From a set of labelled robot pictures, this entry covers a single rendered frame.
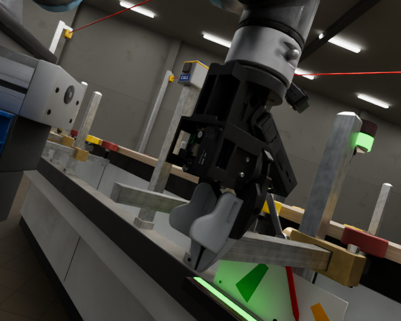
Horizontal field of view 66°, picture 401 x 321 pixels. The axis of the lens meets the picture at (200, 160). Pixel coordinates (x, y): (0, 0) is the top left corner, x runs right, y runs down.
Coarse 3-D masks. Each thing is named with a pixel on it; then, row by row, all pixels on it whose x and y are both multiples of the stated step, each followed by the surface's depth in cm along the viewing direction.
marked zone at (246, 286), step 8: (264, 264) 58; (256, 272) 59; (264, 272) 58; (240, 280) 61; (248, 280) 60; (256, 280) 59; (240, 288) 61; (248, 288) 59; (256, 288) 58; (248, 296) 59
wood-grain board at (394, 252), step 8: (120, 152) 155; (128, 152) 149; (136, 152) 188; (144, 160) 136; (152, 160) 132; (176, 168) 118; (184, 176) 114; (192, 176) 110; (232, 192) 95; (288, 208) 80; (296, 208) 148; (280, 216) 81; (288, 216) 79; (296, 216) 78; (336, 224) 84; (328, 232) 71; (336, 232) 70; (392, 248) 61; (400, 248) 60; (384, 256) 62; (392, 256) 61; (400, 256) 60
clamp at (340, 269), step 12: (288, 228) 58; (300, 240) 55; (312, 240) 53; (324, 240) 56; (336, 252) 50; (348, 252) 49; (336, 264) 49; (348, 264) 48; (360, 264) 50; (336, 276) 49; (348, 276) 48; (360, 276) 50
